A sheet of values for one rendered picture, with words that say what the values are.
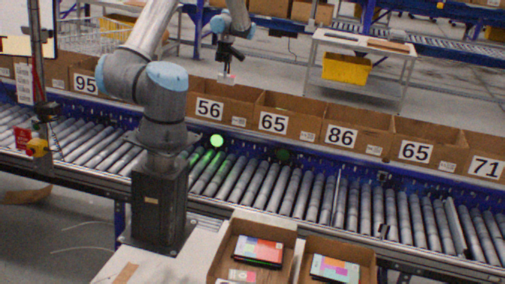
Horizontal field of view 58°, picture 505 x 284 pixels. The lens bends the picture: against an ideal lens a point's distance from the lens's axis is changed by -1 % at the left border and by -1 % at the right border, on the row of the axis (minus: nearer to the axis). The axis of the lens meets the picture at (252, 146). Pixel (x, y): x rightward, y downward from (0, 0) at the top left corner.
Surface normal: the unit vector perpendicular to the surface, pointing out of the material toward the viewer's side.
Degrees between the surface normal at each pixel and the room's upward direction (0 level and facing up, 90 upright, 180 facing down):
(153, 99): 90
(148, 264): 0
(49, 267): 0
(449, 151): 90
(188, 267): 0
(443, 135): 90
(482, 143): 90
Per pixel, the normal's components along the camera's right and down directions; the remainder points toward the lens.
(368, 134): -0.23, 0.40
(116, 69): -0.13, -0.33
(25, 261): 0.12, -0.89
